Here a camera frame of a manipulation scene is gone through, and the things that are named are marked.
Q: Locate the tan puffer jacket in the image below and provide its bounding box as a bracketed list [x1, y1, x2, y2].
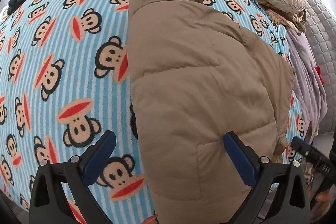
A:
[126, 0, 294, 223]

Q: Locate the right hand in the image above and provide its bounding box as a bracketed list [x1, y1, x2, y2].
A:
[311, 190, 333, 223]

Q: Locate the left hand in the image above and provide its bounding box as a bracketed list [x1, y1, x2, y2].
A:
[141, 214, 158, 224]

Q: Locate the blue monkey print blanket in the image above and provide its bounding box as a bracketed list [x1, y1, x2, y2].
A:
[1, 0, 304, 223]

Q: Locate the grey quilted bedspread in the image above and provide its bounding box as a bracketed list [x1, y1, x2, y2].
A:
[305, 0, 335, 134]

